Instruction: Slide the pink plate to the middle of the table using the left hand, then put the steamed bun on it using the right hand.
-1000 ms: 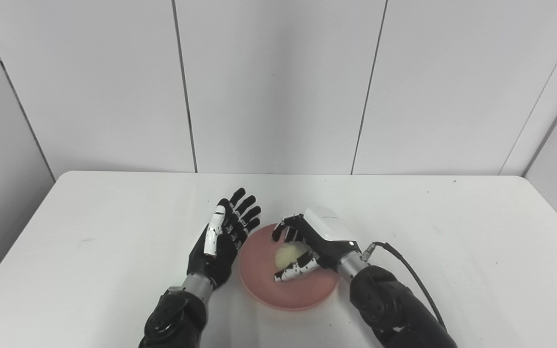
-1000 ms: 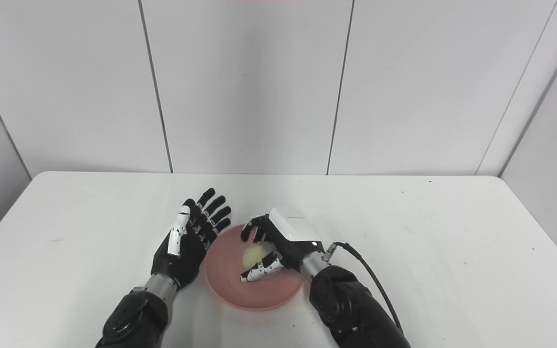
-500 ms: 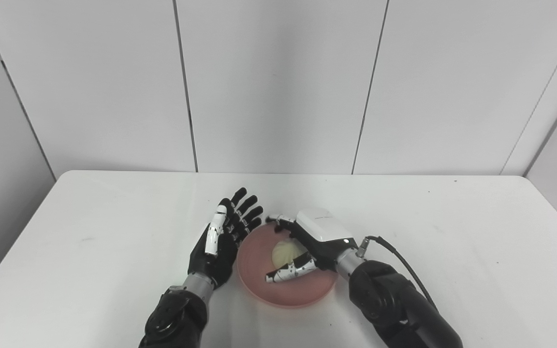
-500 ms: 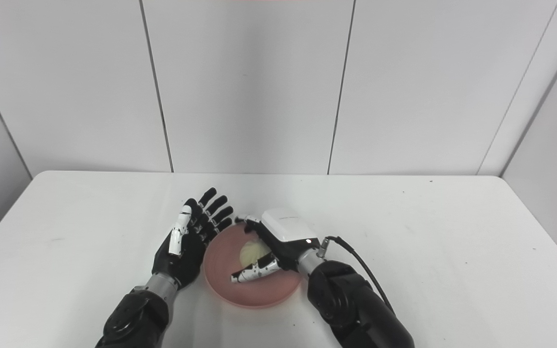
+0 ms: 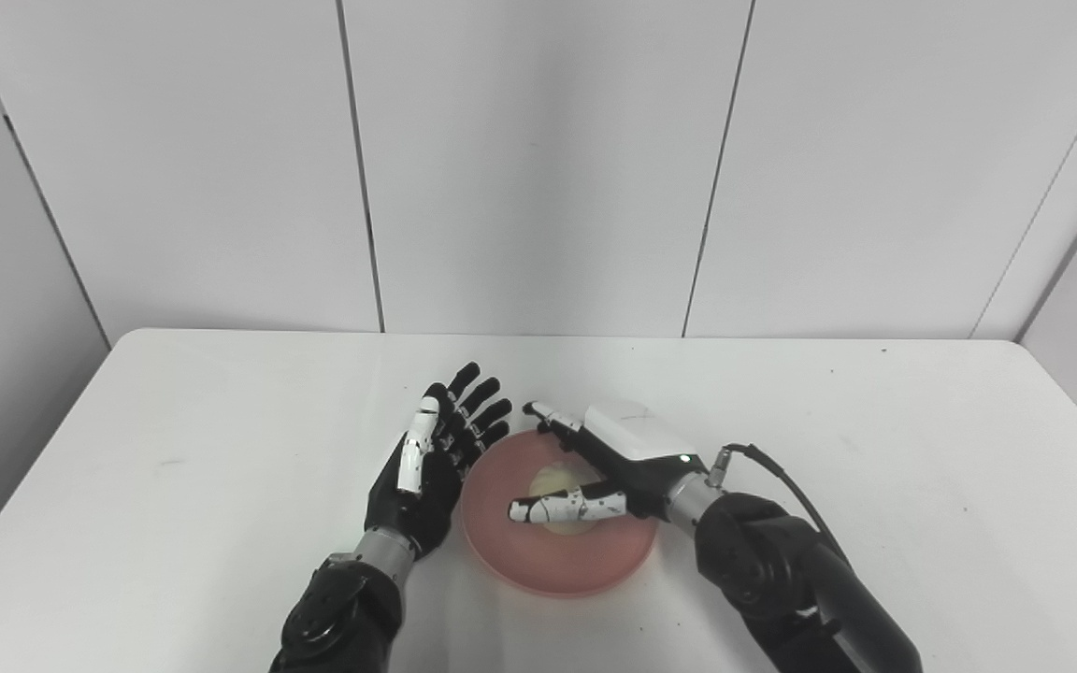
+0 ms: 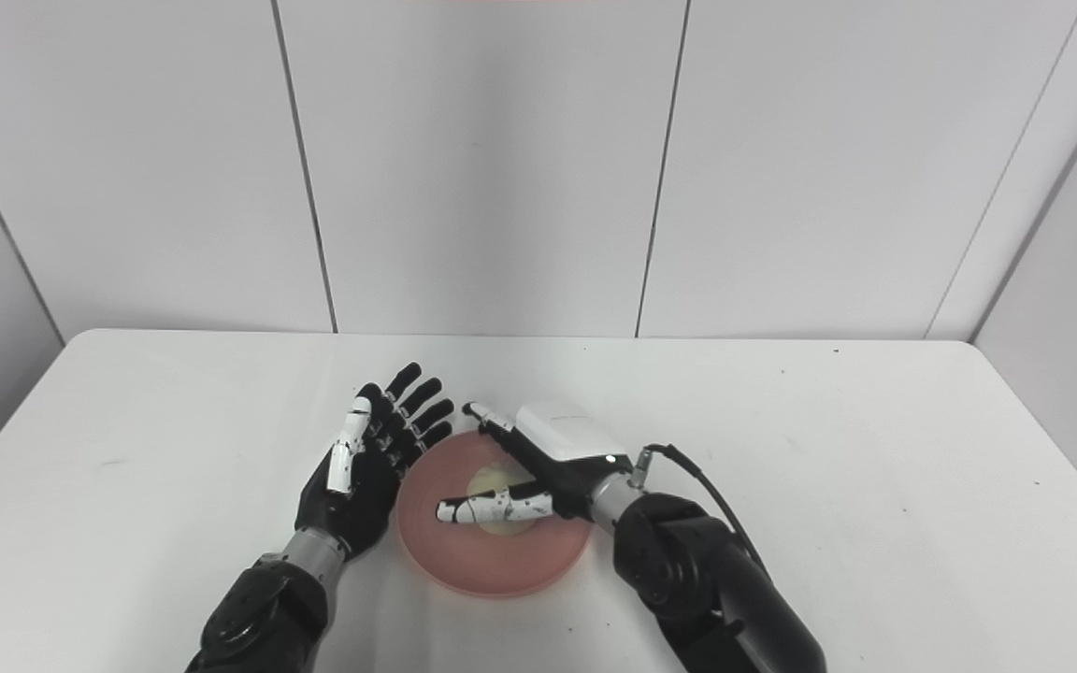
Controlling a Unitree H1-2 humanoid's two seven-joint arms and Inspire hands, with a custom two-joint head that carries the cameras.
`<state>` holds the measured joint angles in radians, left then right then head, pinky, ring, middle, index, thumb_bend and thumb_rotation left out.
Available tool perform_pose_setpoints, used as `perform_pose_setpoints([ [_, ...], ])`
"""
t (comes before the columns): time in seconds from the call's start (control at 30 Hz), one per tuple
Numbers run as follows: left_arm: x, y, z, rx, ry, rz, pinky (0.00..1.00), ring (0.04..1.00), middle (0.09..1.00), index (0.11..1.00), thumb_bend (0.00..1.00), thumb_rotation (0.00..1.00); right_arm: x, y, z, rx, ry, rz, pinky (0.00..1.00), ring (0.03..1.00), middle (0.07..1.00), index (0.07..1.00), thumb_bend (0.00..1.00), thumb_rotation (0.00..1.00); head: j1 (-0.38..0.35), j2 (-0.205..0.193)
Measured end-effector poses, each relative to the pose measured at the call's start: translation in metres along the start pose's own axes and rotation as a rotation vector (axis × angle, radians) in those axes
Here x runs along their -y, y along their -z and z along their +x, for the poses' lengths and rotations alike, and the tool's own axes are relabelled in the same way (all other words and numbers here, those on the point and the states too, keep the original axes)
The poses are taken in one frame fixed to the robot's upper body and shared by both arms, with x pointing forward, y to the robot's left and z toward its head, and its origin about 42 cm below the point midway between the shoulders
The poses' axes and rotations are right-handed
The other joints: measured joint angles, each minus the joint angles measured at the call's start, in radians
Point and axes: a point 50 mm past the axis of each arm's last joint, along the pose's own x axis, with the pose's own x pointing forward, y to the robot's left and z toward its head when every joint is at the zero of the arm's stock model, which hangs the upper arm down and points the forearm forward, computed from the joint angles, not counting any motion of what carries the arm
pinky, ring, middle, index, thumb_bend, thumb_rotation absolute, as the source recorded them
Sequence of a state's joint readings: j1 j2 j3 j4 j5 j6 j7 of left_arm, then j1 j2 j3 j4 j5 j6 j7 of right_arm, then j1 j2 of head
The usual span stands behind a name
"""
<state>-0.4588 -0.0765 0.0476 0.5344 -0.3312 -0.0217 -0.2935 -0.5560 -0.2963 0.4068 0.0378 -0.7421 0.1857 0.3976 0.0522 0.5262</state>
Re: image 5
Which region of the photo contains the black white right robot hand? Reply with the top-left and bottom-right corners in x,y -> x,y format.
509,400 -> 711,526

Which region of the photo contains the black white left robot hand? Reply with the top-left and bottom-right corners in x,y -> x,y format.
364,362 -> 513,563

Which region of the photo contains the cream steamed bun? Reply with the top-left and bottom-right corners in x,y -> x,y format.
527,465 -> 610,537

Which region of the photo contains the pink round plate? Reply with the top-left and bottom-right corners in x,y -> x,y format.
460,430 -> 661,598

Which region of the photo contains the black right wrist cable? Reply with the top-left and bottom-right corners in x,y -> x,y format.
708,444 -> 855,564

